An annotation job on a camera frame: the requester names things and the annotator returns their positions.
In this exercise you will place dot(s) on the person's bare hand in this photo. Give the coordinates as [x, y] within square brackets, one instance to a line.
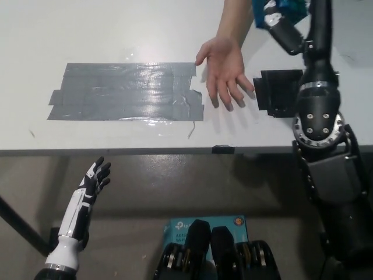
[224, 67]

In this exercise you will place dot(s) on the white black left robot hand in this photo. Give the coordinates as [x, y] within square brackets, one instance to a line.
[78, 210]

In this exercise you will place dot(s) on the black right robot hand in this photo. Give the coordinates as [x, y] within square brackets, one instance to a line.
[320, 35]

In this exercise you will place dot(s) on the blue rubik's cube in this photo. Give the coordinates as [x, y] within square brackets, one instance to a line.
[294, 10]

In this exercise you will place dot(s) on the black robot legs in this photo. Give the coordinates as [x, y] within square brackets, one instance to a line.
[201, 243]

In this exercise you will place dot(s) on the black tape square mark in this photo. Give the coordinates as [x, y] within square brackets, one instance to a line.
[277, 90]

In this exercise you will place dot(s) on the black table leg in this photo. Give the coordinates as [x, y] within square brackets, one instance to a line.
[20, 223]

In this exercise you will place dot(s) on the teal router box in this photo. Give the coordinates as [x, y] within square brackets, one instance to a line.
[177, 229]

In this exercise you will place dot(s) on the grey duct tape patch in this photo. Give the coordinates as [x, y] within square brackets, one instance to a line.
[122, 93]

